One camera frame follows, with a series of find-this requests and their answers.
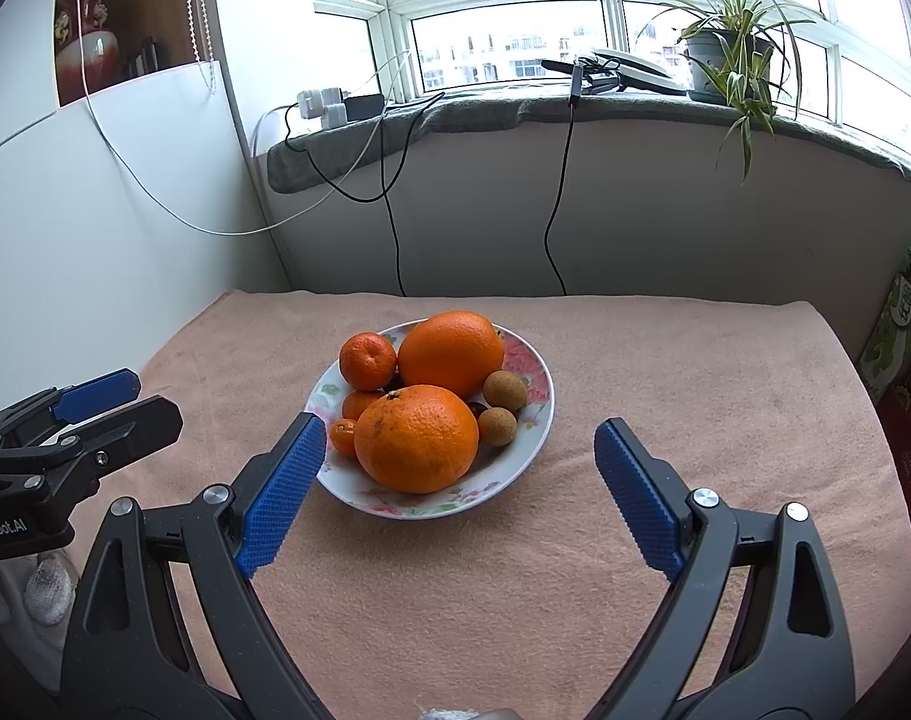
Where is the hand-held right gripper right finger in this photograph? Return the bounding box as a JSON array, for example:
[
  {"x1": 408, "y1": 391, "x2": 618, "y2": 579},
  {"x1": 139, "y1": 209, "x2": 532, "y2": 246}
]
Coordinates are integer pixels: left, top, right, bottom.
[{"x1": 582, "y1": 418, "x2": 853, "y2": 720}]

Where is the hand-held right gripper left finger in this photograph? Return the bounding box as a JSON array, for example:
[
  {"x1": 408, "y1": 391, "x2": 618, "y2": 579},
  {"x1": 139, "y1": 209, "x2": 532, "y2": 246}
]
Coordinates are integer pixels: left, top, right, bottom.
[{"x1": 60, "y1": 412, "x2": 329, "y2": 720}]

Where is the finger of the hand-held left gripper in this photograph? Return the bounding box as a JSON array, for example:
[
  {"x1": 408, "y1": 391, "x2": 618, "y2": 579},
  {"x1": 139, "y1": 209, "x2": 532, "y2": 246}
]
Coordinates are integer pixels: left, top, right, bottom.
[
  {"x1": 0, "y1": 395, "x2": 182, "y2": 507},
  {"x1": 0, "y1": 369, "x2": 142, "y2": 451}
]

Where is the large rough-skinned orange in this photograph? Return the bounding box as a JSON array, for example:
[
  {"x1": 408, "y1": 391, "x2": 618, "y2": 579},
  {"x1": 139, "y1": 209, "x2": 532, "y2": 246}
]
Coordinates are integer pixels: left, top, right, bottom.
[{"x1": 353, "y1": 385, "x2": 480, "y2": 494}]

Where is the white floral plate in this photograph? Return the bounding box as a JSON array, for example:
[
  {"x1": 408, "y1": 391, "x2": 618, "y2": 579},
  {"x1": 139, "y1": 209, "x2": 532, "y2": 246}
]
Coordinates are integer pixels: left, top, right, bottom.
[{"x1": 303, "y1": 320, "x2": 556, "y2": 520}]

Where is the brown kiwi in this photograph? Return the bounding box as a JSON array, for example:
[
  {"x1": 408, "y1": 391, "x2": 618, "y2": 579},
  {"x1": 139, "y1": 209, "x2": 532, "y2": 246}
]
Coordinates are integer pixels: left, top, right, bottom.
[
  {"x1": 483, "y1": 370, "x2": 530, "y2": 412},
  {"x1": 477, "y1": 406, "x2": 518, "y2": 446}
]

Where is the large smooth orange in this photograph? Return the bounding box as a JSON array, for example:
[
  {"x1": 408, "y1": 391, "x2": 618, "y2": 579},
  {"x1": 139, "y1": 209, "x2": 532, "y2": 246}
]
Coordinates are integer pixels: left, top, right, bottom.
[{"x1": 397, "y1": 310, "x2": 506, "y2": 398}]

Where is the white foam net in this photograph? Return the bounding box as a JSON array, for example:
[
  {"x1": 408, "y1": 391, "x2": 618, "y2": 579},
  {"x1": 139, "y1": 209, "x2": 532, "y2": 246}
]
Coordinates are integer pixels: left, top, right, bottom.
[{"x1": 24, "y1": 555, "x2": 77, "y2": 627}]

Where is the white panel board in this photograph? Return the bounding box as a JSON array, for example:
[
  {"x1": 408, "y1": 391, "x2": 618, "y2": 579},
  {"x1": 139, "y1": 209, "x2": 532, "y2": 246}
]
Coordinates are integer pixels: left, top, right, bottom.
[{"x1": 0, "y1": 60, "x2": 291, "y2": 421}]

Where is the pink towel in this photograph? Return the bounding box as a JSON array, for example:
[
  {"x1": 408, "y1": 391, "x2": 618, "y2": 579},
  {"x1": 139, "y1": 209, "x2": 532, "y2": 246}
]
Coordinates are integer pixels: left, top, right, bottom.
[{"x1": 50, "y1": 289, "x2": 911, "y2": 720}]

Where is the green printed box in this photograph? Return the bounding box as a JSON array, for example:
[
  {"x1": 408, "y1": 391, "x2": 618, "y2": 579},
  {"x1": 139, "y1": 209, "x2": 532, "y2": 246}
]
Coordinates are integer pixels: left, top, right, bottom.
[{"x1": 856, "y1": 240, "x2": 911, "y2": 406}]

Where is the dark small bottle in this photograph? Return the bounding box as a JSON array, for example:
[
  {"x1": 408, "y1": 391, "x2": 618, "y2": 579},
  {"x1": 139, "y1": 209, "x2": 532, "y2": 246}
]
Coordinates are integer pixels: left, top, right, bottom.
[{"x1": 125, "y1": 36, "x2": 164, "y2": 80}]

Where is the red vase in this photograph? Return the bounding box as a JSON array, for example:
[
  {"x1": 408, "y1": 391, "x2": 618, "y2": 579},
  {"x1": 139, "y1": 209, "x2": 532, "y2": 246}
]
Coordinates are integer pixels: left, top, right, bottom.
[{"x1": 55, "y1": 0, "x2": 121, "y2": 102}]

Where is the wooden shelf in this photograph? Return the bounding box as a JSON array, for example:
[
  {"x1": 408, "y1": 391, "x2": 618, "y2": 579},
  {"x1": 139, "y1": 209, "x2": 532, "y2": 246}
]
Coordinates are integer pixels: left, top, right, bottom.
[{"x1": 54, "y1": 0, "x2": 217, "y2": 106}]

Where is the grey windowsill cloth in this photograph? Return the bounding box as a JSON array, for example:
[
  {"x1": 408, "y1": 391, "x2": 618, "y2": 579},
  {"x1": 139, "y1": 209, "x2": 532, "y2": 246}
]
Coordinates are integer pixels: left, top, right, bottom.
[{"x1": 266, "y1": 86, "x2": 911, "y2": 196}]

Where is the grey flat device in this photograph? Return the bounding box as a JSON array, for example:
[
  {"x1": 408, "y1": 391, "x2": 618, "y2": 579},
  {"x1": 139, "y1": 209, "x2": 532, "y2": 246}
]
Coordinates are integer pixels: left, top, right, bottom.
[{"x1": 579, "y1": 47, "x2": 688, "y2": 97}]

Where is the potted spider plant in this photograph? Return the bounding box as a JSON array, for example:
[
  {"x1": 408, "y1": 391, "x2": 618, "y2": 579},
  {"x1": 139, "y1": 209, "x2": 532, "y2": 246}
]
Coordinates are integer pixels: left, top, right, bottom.
[{"x1": 620, "y1": 0, "x2": 816, "y2": 185}]

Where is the long white cable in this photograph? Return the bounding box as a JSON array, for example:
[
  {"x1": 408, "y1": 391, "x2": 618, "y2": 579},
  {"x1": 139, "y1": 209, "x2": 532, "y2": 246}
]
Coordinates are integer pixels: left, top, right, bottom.
[{"x1": 69, "y1": 0, "x2": 415, "y2": 237}]

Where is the black looped cable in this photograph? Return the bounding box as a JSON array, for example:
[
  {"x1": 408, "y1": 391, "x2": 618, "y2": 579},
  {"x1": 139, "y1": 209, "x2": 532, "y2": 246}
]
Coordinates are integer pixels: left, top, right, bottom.
[{"x1": 282, "y1": 90, "x2": 449, "y2": 297}]

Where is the black straight cable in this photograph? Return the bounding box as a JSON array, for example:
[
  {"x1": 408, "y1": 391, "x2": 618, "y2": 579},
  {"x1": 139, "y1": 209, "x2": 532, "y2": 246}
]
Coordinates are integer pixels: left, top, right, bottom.
[{"x1": 543, "y1": 101, "x2": 580, "y2": 295}]

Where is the short white cord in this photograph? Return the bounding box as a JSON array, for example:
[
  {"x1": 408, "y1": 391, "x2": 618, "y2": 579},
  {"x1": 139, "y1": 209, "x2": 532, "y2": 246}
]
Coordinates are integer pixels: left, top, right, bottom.
[{"x1": 252, "y1": 101, "x2": 306, "y2": 158}]

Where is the white bead cord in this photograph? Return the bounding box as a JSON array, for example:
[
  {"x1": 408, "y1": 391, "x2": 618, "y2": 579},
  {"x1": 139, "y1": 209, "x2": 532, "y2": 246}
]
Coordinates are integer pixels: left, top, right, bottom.
[{"x1": 185, "y1": 0, "x2": 220, "y2": 95}]

